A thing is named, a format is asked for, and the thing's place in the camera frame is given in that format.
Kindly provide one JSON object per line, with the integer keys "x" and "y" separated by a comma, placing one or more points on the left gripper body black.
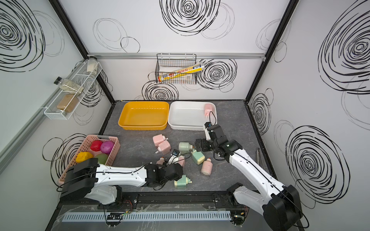
{"x": 178, "y": 177}

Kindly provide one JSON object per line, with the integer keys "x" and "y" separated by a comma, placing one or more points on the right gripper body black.
{"x": 206, "y": 145}

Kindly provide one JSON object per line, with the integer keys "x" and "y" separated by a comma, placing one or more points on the pink sharpener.
{"x": 158, "y": 139}
{"x": 163, "y": 147}
{"x": 208, "y": 108}
{"x": 161, "y": 161}
{"x": 207, "y": 167}
{"x": 181, "y": 161}

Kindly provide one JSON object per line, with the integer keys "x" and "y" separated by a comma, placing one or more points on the white plastic tray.
{"x": 189, "y": 115}

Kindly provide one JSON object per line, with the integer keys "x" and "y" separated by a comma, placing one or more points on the yellow plastic tray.
{"x": 144, "y": 116}

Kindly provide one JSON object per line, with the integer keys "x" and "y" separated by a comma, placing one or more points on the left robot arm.
{"x": 102, "y": 183}

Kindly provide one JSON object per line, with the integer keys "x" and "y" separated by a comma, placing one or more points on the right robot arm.
{"x": 280, "y": 205}

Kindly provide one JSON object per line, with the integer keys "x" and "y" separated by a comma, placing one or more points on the yellow toothpaste box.
{"x": 186, "y": 72}

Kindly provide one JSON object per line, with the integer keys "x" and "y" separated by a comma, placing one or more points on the green sharpener centre right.
{"x": 197, "y": 157}

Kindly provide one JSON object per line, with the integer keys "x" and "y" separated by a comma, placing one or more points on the green sharpener bottom centre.
{"x": 182, "y": 182}

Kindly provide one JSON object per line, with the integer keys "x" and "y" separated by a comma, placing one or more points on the green sharpener round centre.
{"x": 185, "y": 147}

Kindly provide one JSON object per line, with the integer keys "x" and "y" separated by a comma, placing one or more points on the pink plastic basket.
{"x": 90, "y": 149}

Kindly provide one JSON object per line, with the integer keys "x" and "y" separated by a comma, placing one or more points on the purple toy fruit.
{"x": 107, "y": 147}

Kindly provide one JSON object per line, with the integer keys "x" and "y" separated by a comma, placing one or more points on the red toy fruit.
{"x": 96, "y": 145}

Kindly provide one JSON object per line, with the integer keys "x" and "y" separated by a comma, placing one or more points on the yellow toy pepper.
{"x": 83, "y": 156}

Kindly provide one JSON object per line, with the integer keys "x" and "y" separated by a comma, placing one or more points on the brown block on shelf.
{"x": 68, "y": 103}

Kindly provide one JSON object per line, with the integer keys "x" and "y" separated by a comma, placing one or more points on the glass jar on shelf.
{"x": 92, "y": 65}

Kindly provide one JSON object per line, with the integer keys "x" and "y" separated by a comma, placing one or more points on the clear bottle on shelf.
{"x": 69, "y": 86}

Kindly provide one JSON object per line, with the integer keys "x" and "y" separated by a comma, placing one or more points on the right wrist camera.
{"x": 209, "y": 131}

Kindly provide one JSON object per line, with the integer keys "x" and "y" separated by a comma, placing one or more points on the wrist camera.
{"x": 209, "y": 131}
{"x": 174, "y": 156}

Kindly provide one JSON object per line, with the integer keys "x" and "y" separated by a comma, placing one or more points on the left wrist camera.
{"x": 174, "y": 156}

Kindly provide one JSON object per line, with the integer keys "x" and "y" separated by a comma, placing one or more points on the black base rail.
{"x": 217, "y": 199}

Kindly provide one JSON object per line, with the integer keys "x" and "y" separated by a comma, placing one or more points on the white slotted cable duct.
{"x": 147, "y": 216}

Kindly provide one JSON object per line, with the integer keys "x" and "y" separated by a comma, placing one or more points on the black wire wall basket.
{"x": 174, "y": 62}

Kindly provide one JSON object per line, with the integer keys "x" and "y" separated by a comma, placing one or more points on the white wire wall shelf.
{"x": 90, "y": 97}

